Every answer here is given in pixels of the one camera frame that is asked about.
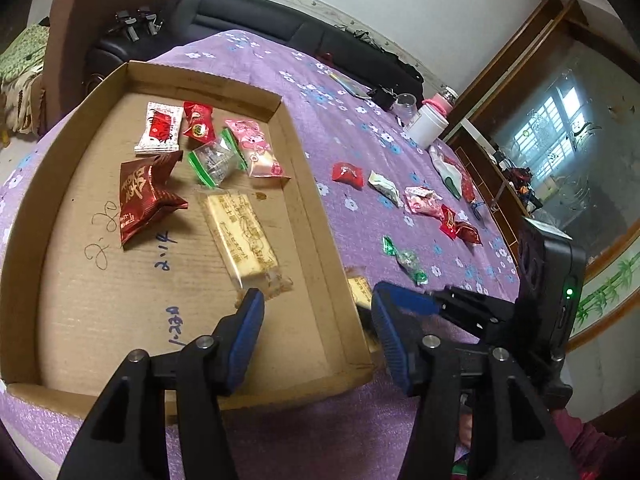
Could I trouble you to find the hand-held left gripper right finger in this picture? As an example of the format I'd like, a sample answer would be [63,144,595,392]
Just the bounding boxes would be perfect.
[371,282,571,480]

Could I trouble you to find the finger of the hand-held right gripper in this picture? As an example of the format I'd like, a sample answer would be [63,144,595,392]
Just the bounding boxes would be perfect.
[387,282,521,345]

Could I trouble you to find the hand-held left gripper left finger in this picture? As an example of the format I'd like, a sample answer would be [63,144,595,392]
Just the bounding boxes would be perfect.
[57,287,266,480]

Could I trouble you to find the yellow biscuit packet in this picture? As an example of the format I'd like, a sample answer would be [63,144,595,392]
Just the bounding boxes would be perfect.
[197,191,295,301]
[345,275,381,356]

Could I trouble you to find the cardboard box tray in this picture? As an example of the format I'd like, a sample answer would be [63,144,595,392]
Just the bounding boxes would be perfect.
[0,60,376,426]

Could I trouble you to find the dark red snack packet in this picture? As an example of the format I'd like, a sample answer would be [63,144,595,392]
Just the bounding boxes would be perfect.
[119,150,190,247]

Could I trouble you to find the clear green-striped zip bag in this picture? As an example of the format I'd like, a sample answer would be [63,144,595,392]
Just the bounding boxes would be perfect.
[187,127,248,188]

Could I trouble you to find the pink cartoon snack packet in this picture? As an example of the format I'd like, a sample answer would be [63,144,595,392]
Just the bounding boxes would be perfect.
[224,118,292,179]

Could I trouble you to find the white red-print snack packet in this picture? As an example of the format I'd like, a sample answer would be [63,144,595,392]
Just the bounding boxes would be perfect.
[404,186,445,218]
[133,101,184,156]

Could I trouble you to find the green foil candy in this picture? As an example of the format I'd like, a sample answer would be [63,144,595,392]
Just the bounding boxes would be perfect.
[382,236,430,286]

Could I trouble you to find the maroon foil snack packet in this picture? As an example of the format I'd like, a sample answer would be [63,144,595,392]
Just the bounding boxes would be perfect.
[454,220,482,246]

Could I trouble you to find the long red snack packet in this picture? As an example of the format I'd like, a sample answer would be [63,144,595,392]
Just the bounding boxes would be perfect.
[439,205,460,240]

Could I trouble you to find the metal phone stand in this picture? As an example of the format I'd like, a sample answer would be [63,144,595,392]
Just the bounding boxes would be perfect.
[470,180,506,221]

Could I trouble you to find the red black gadget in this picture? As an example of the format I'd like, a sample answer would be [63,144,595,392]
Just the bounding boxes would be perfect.
[505,167,543,211]

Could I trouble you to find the white green snack packet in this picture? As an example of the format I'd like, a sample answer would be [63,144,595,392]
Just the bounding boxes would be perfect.
[368,170,402,208]

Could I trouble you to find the red patterned bag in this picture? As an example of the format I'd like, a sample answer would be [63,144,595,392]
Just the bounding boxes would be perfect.
[447,155,476,203]

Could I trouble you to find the white green-trimmed cloth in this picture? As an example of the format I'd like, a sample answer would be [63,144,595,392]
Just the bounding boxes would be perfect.
[429,145,463,198]

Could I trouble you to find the wooden cabinet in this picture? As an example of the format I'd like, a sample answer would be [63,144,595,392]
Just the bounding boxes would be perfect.
[447,125,536,281]

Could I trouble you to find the small red cartoon candy packet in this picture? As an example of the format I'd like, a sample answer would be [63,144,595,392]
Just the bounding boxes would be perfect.
[331,161,365,186]

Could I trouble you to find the glass panel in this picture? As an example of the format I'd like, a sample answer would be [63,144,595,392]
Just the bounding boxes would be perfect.
[492,42,640,271]

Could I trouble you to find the pink red clothing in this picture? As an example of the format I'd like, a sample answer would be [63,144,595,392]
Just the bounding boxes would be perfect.
[452,395,616,480]

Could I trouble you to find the white plastic jar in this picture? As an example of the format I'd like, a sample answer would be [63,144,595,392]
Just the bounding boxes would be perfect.
[404,101,448,146]

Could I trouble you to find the clear glass cup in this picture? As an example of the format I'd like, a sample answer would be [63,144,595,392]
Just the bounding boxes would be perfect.
[392,92,418,117]

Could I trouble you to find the pink bottle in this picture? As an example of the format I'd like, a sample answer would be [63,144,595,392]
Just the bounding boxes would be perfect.
[431,86,458,116]

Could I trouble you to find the small black box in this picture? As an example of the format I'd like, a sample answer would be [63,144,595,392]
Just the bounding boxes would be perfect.
[369,87,396,110]

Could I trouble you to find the grey booklet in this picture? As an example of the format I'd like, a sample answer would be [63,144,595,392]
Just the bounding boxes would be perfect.
[330,72,371,98]

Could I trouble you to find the black sofa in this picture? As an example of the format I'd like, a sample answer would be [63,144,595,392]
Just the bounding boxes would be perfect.
[92,0,425,103]

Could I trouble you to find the black clamps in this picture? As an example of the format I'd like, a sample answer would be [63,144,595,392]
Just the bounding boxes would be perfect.
[114,7,163,43]

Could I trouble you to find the green floral cushion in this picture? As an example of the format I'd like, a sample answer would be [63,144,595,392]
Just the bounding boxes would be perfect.
[0,22,51,136]

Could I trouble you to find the brown chair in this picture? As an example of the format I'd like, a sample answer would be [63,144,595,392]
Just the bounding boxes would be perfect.
[40,0,183,133]

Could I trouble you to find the wooden door frame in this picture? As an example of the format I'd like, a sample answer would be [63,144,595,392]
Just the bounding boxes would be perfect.
[445,0,601,146]

